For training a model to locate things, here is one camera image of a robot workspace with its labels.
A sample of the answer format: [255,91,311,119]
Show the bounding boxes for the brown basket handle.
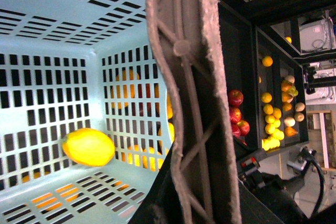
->
[146,0,242,223]

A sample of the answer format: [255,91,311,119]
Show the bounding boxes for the yellow lemon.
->
[62,128,115,167]

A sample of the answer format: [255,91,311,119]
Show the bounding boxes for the light blue plastic basket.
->
[1,0,172,223]

